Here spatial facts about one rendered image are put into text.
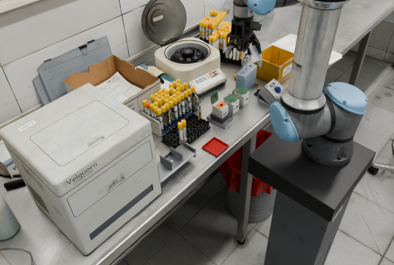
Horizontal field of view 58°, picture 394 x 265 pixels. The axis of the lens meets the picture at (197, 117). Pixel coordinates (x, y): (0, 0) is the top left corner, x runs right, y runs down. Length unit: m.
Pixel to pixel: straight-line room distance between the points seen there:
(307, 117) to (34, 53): 0.97
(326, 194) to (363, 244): 1.12
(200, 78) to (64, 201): 0.83
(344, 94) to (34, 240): 0.94
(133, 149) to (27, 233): 0.41
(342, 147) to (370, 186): 1.34
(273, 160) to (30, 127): 0.69
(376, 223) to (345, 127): 1.28
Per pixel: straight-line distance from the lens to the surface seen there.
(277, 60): 1.67
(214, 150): 1.24
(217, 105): 1.31
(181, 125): 1.18
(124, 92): 1.44
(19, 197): 1.26
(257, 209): 1.99
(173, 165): 1.15
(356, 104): 1.04
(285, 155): 1.15
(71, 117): 0.98
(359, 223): 2.26
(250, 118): 1.38
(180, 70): 1.45
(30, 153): 0.92
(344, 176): 1.15
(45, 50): 1.44
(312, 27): 0.86
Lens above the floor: 1.76
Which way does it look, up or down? 40 degrees down
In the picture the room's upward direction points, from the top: 2 degrees counter-clockwise
